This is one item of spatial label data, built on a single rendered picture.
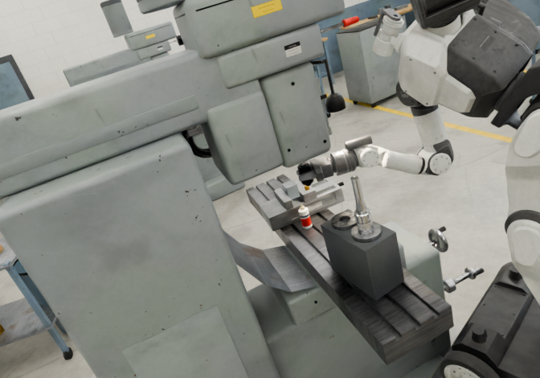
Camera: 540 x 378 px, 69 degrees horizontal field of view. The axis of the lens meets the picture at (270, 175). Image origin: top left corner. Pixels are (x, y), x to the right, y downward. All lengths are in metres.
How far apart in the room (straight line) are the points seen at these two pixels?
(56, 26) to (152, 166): 6.82
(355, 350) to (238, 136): 1.02
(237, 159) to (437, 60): 0.62
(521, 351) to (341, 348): 0.61
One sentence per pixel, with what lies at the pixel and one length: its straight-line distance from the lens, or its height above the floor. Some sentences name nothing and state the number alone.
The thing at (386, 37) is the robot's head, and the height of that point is 1.63.
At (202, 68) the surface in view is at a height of 1.71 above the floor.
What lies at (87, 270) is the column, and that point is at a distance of 1.17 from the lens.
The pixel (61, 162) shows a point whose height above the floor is 1.60.
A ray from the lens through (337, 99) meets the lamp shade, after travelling 1.47.
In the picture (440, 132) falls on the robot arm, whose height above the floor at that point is 1.25.
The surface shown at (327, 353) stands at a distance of 1.71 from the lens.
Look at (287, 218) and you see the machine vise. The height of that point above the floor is 0.99.
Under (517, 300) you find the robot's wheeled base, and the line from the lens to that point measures 1.80.
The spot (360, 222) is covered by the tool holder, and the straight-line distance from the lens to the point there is 1.17.
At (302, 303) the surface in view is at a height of 0.84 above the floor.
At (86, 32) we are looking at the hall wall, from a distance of 7.76.
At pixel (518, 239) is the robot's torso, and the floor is 1.01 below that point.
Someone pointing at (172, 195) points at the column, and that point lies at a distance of 1.09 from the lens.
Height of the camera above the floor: 1.84
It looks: 23 degrees down
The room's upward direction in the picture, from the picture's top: 17 degrees counter-clockwise
